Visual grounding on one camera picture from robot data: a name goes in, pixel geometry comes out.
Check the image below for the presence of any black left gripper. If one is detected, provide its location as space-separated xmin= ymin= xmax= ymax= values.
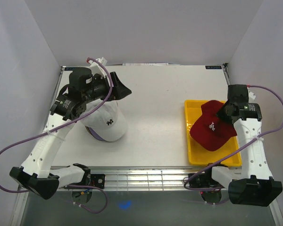
xmin=82 ymin=72 xmax=132 ymax=104

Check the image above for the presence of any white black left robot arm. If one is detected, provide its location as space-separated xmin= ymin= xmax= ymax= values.
xmin=9 ymin=67 xmax=132 ymax=200

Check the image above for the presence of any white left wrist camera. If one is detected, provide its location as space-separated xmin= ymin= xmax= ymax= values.
xmin=86 ymin=57 xmax=107 ymax=77

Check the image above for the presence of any dark label sticker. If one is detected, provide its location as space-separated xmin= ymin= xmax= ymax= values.
xmin=205 ymin=65 xmax=222 ymax=70
xmin=64 ymin=67 xmax=79 ymax=71

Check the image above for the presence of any paper strip at wall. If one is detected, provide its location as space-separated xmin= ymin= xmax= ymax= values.
xmin=122 ymin=63 xmax=169 ymax=66

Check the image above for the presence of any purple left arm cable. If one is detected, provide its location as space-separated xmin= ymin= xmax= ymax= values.
xmin=0 ymin=57 xmax=115 ymax=214

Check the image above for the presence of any yellow plastic tray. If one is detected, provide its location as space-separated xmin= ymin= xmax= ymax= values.
xmin=184 ymin=100 xmax=238 ymax=166

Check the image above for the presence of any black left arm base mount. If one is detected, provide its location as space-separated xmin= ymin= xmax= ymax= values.
xmin=87 ymin=174 xmax=106 ymax=189

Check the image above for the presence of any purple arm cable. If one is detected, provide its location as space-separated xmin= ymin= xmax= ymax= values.
xmin=0 ymin=57 xmax=115 ymax=214
xmin=183 ymin=84 xmax=283 ymax=207

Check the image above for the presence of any red LA baseball cap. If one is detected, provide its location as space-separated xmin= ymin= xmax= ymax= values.
xmin=190 ymin=100 xmax=237 ymax=152

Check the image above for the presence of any white baseball cap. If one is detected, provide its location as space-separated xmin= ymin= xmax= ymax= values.
xmin=80 ymin=101 xmax=128 ymax=142

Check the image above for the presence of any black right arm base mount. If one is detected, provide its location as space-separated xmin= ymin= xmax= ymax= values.
xmin=188 ymin=173 xmax=223 ymax=188

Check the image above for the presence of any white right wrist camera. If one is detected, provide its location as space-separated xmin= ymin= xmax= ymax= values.
xmin=247 ymin=85 xmax=256 ymax=102

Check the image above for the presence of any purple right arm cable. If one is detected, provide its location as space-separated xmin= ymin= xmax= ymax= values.
xmin=183 ymin=84 xmax=283 ymax=207

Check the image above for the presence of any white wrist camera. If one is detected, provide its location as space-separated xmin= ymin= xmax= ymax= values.
xmin=86 ymin=57 xmax=107 ymax=77
xmin=247 ymin=85 xmax=256 ymax=102

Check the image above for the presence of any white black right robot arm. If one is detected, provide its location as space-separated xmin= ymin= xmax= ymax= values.
xmin=203 ymin=84 xmax=283 ymax=207

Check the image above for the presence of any lavender LA baseball cap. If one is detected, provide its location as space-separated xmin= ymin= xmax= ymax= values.
xmin=85 ymin=126 xmax=106 ymax=142

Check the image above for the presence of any dark label sticker left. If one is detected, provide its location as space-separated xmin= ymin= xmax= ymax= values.
xmin=64 ymin=67 xmax=79 ymax=71

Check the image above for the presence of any aluminium frame rail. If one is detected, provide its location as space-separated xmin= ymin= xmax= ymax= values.
xmin=18 ymin=168 xmax=274 ymax=192

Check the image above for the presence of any dark label sticker right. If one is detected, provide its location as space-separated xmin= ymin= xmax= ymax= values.
xmin=205 ymin=65 xmax=222 ymax=70

